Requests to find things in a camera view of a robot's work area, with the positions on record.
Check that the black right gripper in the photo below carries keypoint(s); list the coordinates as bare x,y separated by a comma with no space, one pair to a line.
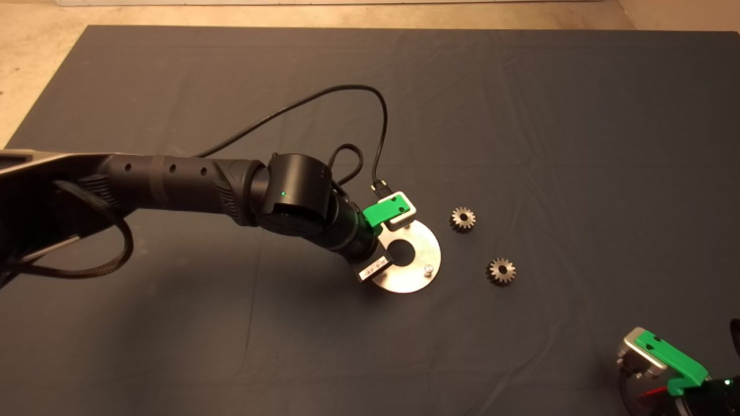
688,407

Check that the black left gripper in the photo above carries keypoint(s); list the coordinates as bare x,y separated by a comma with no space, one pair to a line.
347,237

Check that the small steel planetary gear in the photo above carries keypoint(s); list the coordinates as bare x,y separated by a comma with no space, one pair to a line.
469,225
509,276

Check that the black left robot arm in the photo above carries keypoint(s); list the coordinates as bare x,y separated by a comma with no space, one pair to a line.
173,176

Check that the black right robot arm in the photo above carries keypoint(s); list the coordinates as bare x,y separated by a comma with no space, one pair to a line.
728,401

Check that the round metal carrier plate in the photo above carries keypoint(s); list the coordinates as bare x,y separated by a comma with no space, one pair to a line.
426,248

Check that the dark grey table cloth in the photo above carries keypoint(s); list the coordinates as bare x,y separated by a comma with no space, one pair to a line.
520,115

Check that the green right camera mount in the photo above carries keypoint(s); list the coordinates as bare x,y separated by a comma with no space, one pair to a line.
673,361

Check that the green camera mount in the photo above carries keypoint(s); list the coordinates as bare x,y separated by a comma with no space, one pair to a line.
378,211
673,361

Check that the green left camera mount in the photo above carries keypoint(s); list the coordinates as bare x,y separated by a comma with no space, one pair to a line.
378,211

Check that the silver right camera box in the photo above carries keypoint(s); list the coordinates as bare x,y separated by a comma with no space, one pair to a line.
636,349

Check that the silver camera box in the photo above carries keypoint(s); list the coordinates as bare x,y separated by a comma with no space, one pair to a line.
404,216
636,349

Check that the silver left camera box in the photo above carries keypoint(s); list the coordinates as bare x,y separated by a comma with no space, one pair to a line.
404,216

